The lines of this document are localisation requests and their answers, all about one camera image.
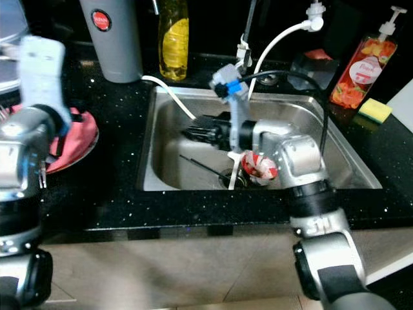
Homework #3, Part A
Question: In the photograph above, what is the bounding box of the black chopstick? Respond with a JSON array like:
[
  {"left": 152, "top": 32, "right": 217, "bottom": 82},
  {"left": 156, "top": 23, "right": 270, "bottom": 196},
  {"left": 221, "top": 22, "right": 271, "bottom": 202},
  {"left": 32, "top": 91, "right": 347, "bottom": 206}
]
[{"left": 179, "top": 155, "right": 234, "bottom": 180}]

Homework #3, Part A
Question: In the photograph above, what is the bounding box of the pink plate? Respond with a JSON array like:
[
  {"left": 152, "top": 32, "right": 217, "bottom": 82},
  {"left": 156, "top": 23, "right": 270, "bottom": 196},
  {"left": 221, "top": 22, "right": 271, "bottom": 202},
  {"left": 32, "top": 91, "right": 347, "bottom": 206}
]
[{"left": 5, "top": 105, "right": 100, "bottom": 174}]

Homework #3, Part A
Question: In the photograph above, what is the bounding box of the stainless steel sink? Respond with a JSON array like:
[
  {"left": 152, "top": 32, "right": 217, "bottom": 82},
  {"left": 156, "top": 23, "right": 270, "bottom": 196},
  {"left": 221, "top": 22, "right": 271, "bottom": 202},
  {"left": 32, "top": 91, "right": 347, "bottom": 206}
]
[{"left": 136, "top": 85, "right": 383, "bottom": 192}]

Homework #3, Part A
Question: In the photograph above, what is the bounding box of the white plastic spoon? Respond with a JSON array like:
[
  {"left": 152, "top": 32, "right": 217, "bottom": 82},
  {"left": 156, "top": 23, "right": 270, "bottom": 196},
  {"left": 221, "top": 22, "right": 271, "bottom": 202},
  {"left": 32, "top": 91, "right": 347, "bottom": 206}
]
[{"left": 227, "top": 151, "right": 245, "bottom": 191}]

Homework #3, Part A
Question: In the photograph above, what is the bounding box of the red white paper cup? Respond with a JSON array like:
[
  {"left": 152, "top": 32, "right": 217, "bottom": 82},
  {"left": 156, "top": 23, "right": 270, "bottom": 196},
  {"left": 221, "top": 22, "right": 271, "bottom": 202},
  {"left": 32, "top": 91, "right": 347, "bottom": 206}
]
[{"left": 240, "top": 152, "right": 279, "bottom": 185}]

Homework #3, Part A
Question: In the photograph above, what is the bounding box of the yellow dish soap bottle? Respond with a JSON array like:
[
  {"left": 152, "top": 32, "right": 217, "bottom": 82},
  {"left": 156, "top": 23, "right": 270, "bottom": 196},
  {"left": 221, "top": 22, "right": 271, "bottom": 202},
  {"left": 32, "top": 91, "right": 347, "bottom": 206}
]
[{"left": 158, "top": 0, "right": 190, "bottom": 82}]

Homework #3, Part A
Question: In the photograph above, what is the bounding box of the grey thermos tumbler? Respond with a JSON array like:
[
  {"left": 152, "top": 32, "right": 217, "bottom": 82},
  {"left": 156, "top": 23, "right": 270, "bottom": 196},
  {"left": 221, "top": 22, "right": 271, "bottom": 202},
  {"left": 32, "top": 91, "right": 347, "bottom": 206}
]
[{"left": 79, "top": 0, "right": 143, "bottom": 84}]

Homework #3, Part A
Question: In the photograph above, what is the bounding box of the chrome sink faucet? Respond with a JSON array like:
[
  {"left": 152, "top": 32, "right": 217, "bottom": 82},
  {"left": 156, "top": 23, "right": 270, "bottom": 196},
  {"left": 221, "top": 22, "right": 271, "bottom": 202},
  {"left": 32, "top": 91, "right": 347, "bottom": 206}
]
[{"left": 235, "top": 0, "right": 259, "bottom": 69}]

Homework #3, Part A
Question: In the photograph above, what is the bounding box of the black plastic container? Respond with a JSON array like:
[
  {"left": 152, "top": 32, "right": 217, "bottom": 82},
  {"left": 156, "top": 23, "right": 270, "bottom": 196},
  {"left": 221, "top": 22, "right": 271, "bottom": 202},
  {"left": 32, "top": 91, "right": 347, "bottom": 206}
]
[{"left": 290, "top": 51, "right": 340, "bottom": 89}]

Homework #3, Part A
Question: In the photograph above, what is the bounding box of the beige cabinet front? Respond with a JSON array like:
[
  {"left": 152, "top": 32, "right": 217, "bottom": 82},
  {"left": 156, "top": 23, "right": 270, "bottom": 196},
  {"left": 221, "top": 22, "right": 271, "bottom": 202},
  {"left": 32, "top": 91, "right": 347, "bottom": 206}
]
[{"left": 48, "top": 226, "right": 413, "bottom": 304}]

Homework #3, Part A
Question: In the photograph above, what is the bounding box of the orange hand soap pump bottle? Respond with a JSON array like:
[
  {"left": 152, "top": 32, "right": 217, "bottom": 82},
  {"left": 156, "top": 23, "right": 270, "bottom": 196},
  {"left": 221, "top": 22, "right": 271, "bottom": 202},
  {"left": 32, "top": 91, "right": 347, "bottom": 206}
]
[{"left": 328, "top": 6, "right": 408, "bottom": 110}]

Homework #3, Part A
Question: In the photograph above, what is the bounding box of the yellow sponge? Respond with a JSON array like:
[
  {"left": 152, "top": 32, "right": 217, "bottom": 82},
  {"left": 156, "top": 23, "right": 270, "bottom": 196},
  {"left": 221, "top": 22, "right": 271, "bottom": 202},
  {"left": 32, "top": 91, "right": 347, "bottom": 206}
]
[{"left": 358, "top": 98, "right": 394, "bottom": 125}]

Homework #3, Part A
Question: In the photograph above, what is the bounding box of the white flexible hose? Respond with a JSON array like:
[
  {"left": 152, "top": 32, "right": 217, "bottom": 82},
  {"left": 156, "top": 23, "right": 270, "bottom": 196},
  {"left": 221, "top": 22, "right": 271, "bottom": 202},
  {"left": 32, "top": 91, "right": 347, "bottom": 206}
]
[{"left": 141, "top": 75, "right": 198, "bottom": 121}]

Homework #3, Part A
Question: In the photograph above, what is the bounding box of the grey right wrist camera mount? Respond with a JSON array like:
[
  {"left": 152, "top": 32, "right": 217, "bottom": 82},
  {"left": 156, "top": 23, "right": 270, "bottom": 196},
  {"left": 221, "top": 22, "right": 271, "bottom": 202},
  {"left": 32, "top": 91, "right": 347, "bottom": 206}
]
[{"left": 209, "top": 63, "right": 252, "bottom": 154}]

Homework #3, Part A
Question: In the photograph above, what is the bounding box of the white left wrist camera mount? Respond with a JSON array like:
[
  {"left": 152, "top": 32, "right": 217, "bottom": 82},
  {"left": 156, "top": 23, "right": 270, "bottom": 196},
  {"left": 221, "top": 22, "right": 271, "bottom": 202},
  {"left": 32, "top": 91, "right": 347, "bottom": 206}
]
[{"left": 18, "top": 36, "right": 73, "bottom": 138}]

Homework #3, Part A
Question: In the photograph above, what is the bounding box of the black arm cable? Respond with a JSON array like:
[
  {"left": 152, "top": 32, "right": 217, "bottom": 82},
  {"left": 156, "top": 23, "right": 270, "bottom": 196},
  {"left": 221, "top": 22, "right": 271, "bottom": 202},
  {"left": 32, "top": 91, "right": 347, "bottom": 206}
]
[{"left": 241, "top": 69, "right": 330, "bottom": 154}]

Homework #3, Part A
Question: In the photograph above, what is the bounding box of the white curved tap hose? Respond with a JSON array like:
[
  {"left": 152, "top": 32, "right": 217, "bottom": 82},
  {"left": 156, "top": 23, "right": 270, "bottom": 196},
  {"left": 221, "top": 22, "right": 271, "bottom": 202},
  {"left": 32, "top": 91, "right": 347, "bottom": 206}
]
[{"left": 250, "top": 0, "right": 327, "bottom": 82}]

